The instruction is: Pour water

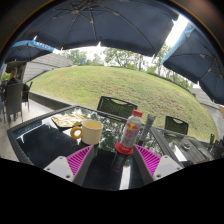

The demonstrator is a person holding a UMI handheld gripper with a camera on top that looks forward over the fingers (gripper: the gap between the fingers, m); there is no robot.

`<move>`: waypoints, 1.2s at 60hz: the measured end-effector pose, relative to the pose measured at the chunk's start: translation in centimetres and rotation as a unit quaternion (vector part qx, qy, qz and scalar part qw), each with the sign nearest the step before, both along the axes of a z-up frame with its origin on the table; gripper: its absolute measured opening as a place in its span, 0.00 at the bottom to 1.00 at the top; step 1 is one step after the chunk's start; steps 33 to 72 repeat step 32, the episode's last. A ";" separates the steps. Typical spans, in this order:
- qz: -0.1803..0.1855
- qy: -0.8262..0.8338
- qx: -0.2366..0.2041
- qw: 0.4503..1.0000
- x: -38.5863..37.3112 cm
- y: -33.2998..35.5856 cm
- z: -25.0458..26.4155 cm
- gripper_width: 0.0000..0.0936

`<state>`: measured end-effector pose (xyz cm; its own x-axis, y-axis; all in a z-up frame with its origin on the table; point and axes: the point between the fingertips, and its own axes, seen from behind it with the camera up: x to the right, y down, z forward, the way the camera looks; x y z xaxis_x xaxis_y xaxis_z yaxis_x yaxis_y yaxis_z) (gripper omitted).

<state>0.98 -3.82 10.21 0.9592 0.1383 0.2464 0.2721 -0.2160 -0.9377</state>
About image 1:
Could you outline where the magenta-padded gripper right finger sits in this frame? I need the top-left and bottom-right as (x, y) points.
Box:
(132, 143), (184, 187)

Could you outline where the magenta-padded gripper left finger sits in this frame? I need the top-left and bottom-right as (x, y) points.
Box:
(43, 143), (100, 187)

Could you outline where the clear red-capped drink bottle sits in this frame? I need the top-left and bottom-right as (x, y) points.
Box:
(119, 109), (144, 150)

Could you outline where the small clear glass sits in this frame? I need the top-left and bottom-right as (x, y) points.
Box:
(181, 142), (193, 151)

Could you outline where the grey squeeze tube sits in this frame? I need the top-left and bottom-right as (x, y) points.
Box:
(137, 113), (157, 143)

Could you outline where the dark mesh-back chair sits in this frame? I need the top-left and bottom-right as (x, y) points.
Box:
(96, 95), (139, 120)
(164, 115), (190, 136)

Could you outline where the grey stone building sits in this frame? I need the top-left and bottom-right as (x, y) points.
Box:
(191, 87), (224, 131)

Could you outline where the dark slim-legged chair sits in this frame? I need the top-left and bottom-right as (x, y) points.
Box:
(22, 81), (34, 112)

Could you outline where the grey wicker chair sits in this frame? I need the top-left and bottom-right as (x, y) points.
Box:
(2, 82), (25, 124)

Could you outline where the grey-roofed building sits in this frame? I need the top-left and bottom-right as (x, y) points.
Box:
(6, 52), (74, 84)

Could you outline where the person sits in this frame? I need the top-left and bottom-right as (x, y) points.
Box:
(5, 66), (23, 87)

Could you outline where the navy umbrella with blue edge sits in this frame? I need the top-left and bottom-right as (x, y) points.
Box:
(160, 22), (224, 106)

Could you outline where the navy umbrella with lettered valance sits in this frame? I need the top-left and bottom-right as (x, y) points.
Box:
(3, 39), (56, 65)

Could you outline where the large navy patio umbrella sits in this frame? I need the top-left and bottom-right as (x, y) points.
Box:
(14, 0), (181, 58)

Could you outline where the cream cup with yellow handle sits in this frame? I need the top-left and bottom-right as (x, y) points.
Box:
(69, 118), (105, 146)

